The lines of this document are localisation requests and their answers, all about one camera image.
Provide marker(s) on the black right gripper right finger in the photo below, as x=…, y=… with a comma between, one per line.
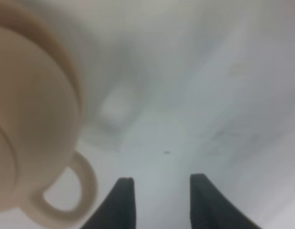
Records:
x=209, y=209

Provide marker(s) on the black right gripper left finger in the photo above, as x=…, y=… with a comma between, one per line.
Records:
x=118, y=210

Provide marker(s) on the brown teapot with lid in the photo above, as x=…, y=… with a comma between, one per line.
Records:
x=40, y=121

